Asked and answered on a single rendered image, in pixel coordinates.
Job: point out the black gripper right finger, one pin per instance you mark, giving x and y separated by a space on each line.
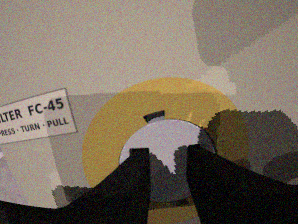
226 193

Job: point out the dark grey cylinder with tan slotted end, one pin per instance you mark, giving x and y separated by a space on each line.
168 141

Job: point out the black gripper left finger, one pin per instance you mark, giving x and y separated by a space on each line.
121 198

